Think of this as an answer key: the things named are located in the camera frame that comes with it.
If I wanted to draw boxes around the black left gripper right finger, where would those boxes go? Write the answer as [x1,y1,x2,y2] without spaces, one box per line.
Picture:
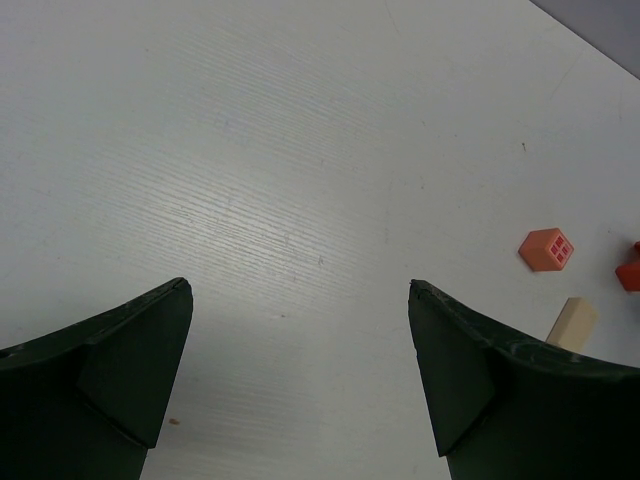
[408,280,639,479]

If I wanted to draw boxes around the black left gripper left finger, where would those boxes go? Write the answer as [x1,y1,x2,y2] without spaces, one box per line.
[1,278,193,479]

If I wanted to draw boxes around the red-orange rectangular block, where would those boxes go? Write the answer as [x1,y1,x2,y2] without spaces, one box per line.
[615,241,640,293]

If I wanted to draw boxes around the cream rectangular wood block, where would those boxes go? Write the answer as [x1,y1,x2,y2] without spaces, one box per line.
[546,297,599,353]

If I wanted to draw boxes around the orange cube with window print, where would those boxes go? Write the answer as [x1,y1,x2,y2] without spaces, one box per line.
[518,228,575,272]

